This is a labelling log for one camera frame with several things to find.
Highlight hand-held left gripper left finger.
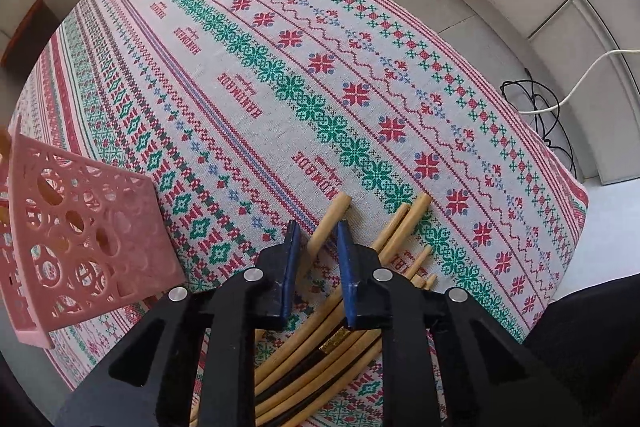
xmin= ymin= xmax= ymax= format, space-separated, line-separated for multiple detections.
xmin=55 ymin=219 xmax=303 ymax=427

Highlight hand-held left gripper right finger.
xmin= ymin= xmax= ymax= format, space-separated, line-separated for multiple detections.
xmin=336 ymin=219 xmax=583 ymax=427

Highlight single light bamboo chopstick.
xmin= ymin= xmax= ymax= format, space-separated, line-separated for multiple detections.
xmin=295 ymin=192 xmax=354 ymax=288

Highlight bundle of wooden chopsticks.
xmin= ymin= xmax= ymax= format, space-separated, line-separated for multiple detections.
xmin=190 ymin=193 xmax=436 ymax=427

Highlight pink perforated plastic chopstick holder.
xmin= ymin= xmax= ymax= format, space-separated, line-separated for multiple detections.
xmin=0 ymin=117 xmax=187 ymax=349

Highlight patterned red green tablecloth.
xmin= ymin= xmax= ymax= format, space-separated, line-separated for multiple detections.
xmin=10 ymin=0 xmax=588 ymax=427

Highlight dark cloth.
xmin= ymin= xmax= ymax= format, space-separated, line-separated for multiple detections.
xmin=522 ymin=274 xmax=640 ymax=427

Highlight white side lower cabinets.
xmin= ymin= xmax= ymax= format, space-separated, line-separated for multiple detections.
xmin=527 ymin=0 xmax=640 ymax=185

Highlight brown wooden board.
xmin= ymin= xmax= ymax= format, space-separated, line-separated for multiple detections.
xmin=0 ymin=0 xmax=56 ymax=68

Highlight black cable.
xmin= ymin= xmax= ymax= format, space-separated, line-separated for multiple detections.
xmin=500 ymin=69 xmax=578 ymax=180

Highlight white cable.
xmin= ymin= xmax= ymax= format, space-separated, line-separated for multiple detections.
xmin=520 ymin=49 xmax=640 ymax=115

